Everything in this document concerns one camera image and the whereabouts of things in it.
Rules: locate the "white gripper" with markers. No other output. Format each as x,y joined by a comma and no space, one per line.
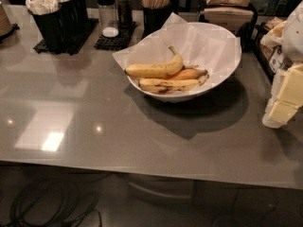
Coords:
294,38

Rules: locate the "yellow banana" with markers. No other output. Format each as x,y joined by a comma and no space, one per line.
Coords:
156,70

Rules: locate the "white bowl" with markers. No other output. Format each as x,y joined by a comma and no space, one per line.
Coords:
176,95

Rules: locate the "middle orange banana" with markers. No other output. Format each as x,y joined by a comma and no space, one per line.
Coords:
188,74

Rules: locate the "front spotted banana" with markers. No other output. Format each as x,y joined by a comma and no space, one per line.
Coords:
169,86

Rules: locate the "white paper liner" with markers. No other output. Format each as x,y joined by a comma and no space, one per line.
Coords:
205,48

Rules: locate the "black napkin holder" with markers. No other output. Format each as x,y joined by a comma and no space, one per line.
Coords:
237,16

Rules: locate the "black cup of stir sticks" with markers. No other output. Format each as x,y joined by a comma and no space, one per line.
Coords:
155,14

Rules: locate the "black rubber mat centre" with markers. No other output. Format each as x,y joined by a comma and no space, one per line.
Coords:
119,42

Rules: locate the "black rubber mat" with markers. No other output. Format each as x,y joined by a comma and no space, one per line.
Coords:
73,43
119,42

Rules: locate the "dark pepper shaker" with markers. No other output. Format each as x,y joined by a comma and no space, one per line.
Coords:
124,13

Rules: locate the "glass salt shaker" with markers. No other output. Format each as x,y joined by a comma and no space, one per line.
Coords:
107,16

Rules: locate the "black rubber mat left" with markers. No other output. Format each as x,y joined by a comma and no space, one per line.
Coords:
73,43

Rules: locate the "black cup behind cutlery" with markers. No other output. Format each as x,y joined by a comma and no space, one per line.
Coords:
74,13

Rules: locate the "black cup of white cutlery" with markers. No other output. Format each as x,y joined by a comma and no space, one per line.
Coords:
47,15

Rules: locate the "brown cup stack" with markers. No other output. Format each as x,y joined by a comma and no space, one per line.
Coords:
5,25

